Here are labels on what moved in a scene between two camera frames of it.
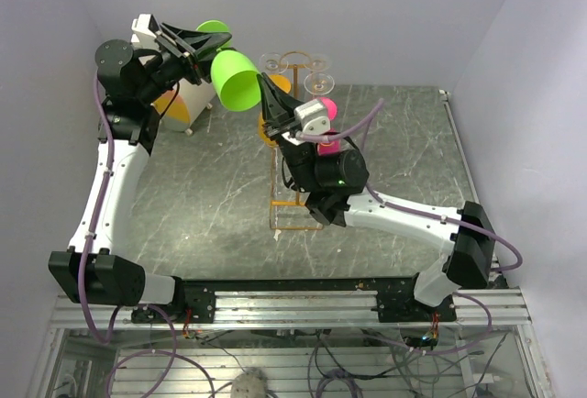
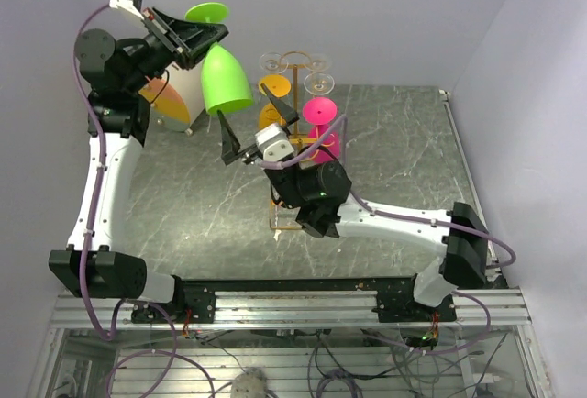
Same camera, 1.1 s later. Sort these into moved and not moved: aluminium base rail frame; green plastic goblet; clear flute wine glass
Moved: green plastic goblet
Not moved: aluminium base rail frame; clear flute wine glass
